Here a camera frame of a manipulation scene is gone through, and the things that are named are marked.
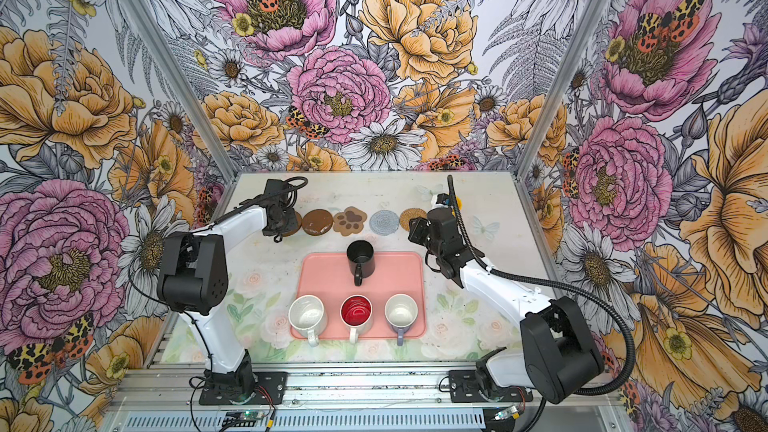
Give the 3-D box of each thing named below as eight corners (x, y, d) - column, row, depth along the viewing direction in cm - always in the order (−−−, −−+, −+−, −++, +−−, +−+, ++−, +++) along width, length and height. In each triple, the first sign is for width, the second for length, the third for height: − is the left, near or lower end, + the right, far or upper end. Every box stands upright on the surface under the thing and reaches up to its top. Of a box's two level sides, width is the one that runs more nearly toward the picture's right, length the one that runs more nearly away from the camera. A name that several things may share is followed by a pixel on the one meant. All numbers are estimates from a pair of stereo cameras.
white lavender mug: (376, 333, 84) (374, 322, 78) (394, 300, 90) (395, 288, 84) (401, 348, 82) (402, 338, 75) (418, 313, 88) (421, 301, 81)
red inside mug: (341, 345, 82) (337, 336, 76) (345, 305, 89) (341, 294, 83) (371, 345, 82) (369, 336, 76) (373, 305, 89) (371, 294, 83)
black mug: (347, 289, 93) (343, 273, 85) (351, 255, 101) (347, 238, 93) (373, 289, 93) (372, 273, 85) (375, 256, 101) (374, 239, 93)
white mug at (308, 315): (291, 350, 81) (282, 340, 74) (300, 307, 89) (292, 294, 82) (324, 350, 81) (317, 340, 74) (330, 307, 89) (324, 294, 82)
